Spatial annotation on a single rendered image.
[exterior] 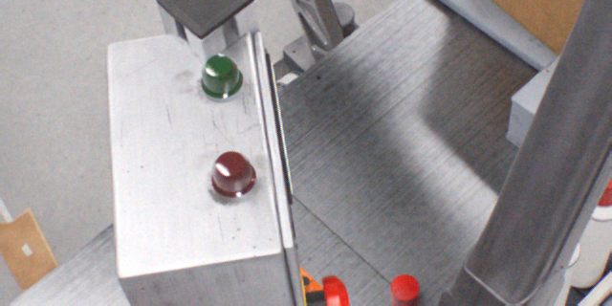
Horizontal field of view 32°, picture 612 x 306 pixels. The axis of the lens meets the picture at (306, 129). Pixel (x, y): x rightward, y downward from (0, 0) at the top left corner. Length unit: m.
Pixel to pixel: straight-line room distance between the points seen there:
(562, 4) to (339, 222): 0.39
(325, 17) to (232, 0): 1.26
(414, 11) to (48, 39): 1.36
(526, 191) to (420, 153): 0.68
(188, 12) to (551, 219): 0.27
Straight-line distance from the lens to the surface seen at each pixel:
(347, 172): 1.38
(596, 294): 1.22
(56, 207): 2.42
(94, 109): 2.54
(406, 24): 1.52
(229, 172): 0.60
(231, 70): 0.64
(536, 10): 1.45
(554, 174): 0.71
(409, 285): 1.26
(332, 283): 0.73
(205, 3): 0.67
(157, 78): 0.67
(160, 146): 0.64
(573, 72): 0.68
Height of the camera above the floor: 2.00
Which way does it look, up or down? 56 degrees down
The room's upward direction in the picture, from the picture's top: 7 degrees counter-clockwise
